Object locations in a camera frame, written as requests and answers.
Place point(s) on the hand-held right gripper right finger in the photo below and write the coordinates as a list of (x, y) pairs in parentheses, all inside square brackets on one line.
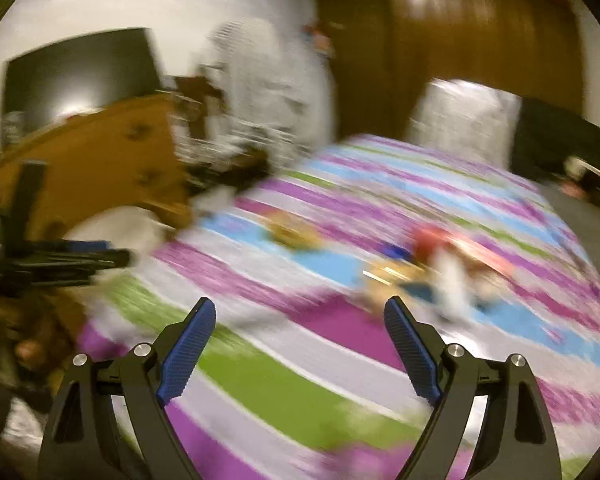
[(410, 350)]

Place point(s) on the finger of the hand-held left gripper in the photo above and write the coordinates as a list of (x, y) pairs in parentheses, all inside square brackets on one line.
[(75, 271), (85, 246)]

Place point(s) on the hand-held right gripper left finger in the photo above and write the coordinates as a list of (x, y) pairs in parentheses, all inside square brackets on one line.
[(190, 345)]

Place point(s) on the white plastic bucket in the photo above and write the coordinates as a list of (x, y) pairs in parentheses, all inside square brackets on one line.
[(120, 230)]

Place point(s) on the grey fuzzy puff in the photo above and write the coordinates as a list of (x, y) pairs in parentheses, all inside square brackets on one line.
[(490, 287)]

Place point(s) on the blue bottle cap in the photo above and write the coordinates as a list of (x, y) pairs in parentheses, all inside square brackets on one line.
[(392, 250)]

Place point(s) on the white plastic cup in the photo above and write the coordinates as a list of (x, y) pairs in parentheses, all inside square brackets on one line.
[(452, 285)]

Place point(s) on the wooden chest of drawers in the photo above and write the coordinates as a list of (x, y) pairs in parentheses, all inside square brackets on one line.
[(105, 165)]

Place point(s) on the purple striped printed sheet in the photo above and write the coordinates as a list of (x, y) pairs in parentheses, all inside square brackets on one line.
[(305, 320)]

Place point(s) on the red apple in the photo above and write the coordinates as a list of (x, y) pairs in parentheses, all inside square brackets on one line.
[(430, 240)]

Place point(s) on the red packet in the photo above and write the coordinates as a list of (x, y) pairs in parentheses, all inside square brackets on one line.
[(485, 257)]

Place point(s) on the black flat screen television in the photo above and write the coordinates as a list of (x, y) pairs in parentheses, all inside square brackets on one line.
[(80, 80)]

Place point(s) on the yellow snack wrapper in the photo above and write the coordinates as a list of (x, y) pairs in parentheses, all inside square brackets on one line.
[(290, 232)]

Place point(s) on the dark wooden chair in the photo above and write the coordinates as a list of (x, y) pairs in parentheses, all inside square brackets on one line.
[(205, 90)]

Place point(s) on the dark grey bed sheet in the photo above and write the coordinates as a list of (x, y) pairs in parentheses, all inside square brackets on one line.
[(585, 230)]

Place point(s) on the silver shiny cloth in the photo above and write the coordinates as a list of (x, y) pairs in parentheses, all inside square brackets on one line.
[(465, 120)]

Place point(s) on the grey striped cloth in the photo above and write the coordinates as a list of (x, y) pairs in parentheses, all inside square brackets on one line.
[(270, 90)]

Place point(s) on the black cloth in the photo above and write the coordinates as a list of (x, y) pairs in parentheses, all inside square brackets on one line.
[(555, 145)]

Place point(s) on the dark wooden door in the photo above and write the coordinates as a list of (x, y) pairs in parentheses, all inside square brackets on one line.
[(355, 60)]

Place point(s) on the brown wooden wardrobe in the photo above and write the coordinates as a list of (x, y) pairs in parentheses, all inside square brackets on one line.
[(480, 25)]

